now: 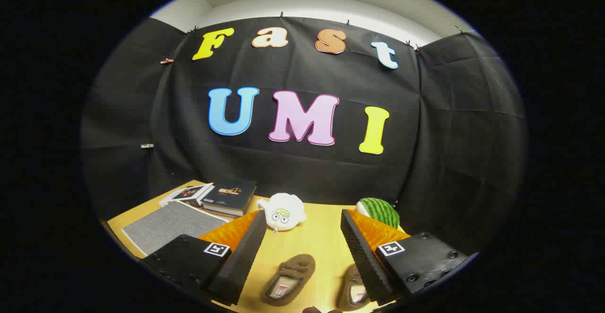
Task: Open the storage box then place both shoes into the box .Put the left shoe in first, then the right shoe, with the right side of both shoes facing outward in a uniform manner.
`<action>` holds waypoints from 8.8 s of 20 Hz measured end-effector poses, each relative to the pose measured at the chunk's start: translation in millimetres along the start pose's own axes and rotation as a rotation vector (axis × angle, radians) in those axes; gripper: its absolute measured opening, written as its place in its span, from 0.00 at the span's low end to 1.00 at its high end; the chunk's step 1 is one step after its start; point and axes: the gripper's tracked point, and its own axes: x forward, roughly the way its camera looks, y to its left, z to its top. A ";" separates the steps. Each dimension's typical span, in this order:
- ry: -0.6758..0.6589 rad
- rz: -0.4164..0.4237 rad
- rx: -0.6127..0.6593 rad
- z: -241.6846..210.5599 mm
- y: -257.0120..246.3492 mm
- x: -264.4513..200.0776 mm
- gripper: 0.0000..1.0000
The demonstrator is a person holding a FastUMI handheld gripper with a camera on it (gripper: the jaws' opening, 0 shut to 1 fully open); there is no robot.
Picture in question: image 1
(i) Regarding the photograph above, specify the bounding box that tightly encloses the brown fuzzy slipper shoe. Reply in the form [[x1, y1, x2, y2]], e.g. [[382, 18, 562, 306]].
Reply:
[[338, 264, 372, 311], [261, 254, 316, 307]]

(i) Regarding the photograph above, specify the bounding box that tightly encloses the white portrait cover book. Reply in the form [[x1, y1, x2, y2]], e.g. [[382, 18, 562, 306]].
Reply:
[[159, 183, 214, 208]]

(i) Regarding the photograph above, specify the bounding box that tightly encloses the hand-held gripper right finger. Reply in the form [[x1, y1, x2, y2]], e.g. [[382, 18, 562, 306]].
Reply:
[[340, 209, 480, 306]]

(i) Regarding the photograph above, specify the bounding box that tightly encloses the white plush toy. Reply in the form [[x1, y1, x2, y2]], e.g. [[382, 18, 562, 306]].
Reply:
[[257, 193, 307, 236]]

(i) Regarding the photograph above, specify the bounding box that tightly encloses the watermelon slice plush toy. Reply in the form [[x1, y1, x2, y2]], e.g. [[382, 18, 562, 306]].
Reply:
[[355, 198, 400, 229]]

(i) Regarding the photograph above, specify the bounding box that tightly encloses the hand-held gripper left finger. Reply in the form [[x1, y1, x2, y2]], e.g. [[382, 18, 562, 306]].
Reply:
[[142, 209, 268, 306]]

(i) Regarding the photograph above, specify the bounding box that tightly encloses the black backdrop cloth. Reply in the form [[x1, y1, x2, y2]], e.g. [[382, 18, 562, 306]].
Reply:
[[80, 17, 527, 257]]

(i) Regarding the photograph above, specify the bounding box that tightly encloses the dark cover book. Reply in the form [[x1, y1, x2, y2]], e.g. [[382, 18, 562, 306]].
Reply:
[[202, 177, 257, 217]]

